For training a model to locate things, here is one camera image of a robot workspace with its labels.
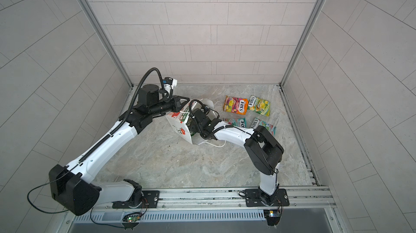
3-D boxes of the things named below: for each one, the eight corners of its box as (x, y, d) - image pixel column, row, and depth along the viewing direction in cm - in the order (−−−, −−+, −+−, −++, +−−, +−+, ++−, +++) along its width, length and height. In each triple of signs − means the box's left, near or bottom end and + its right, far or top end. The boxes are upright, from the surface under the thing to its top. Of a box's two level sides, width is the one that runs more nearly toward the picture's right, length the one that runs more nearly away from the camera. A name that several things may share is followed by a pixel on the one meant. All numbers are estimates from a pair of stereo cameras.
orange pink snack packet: (222, 111, 104) (222, 108, 102) (225, 98, 111) (225, 95, 109) (246, 115, 102) (247, 112, 100) (248, 102, 109) (249, 99, 107)
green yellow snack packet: (245, 110, 105) (246, 106, 102) (249, 98, 111) (250, 95, 109) (268, 117, 102) (270, 114, 99) (271, 104, 108) (273, 101, 105)
